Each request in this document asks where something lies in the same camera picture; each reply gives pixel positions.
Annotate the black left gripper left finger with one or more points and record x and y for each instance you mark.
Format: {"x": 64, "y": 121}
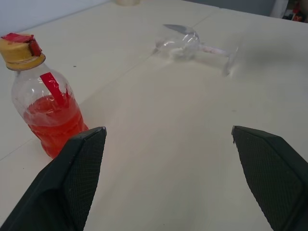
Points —
{"x": 60, "y": 183}

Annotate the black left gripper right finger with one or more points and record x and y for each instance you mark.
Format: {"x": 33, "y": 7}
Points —
{"x": 276, "y": 180}

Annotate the red bottle with cork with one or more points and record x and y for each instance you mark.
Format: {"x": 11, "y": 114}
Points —
{"x": 53, "y": 120}

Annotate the clear wine glass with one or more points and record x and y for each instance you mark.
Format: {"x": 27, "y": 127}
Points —
{"x": 190, "y": 45}

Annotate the dark background clutter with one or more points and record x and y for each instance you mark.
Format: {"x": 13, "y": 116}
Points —
{"x": 288, "y": 10}

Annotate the beige translucent tape roll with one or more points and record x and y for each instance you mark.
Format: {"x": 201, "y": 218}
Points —
{"x": 127, "y": 2}

